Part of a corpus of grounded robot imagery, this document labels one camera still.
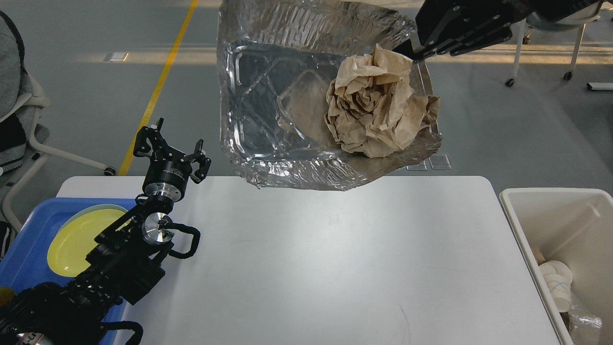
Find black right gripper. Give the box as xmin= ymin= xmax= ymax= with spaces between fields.
xmin=393 ymin=0 xmax=600 ymax=60

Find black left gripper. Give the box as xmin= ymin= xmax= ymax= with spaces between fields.
xmin=133 ymin=117 xmax=212 ymax=202

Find brown paper napkin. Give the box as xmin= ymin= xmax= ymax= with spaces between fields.
xmin=324 ymin=45 xmax=441 ymax=159

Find aluminium foil sheet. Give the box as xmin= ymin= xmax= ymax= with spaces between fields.
xmin=217 ymin=0 xmax=443 ymax=191
xmin=560 ymin=293 xmax=603 ymax=345

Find yellow plate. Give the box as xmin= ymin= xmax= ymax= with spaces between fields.
xmin=47 ymin=209 xmax=124 ymax=278

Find dark teal mug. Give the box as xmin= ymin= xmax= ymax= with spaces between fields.
xmin=0 ymin=287 xmax=17 ymax=308

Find white paper cup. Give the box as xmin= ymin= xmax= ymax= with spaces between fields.
xmin=539 ymin=260 xmax=573 ymax=283

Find clear plastic cup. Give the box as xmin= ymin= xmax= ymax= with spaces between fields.
xmin=544 ymin=274 xmax=571 ymax=313

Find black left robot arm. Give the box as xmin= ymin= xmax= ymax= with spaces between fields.
xmin=1 ymin=118 xmax=212 ymax=345

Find white office chair right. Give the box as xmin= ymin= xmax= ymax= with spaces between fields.
xmin=504 ymin=9 xmax=600 ymax=88

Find white office chair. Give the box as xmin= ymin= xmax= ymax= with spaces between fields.
xmin=504 ymin=9 xmax=600 ymax=88
xmin=0 ymin=12 xmax=117 ymax=262

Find pale green plate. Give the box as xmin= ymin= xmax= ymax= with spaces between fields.
xmin=60 ymin=204 xmax=127 ymax=229

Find white floor socket plate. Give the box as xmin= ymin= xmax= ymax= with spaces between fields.
xmin=105 ymin=52 xmax=129 ymax=62

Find white bar on floor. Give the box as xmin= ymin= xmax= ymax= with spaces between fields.
xmin=586 ymin=81 xmax=613 ymax=92

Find small clear plastic lid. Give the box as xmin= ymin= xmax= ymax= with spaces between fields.
xmin=428 ymin=154 xmax=453 ymax=171
xmin=406 ymin=161 xmax=428 ymax=171

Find white office chair left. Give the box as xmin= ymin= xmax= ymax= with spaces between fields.
xmin=0 ymin=12 xmax=117 ymax=262

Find white plastic bin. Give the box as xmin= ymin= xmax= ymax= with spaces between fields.
xmin=499 ymin=187 xmax=613 ymax=345

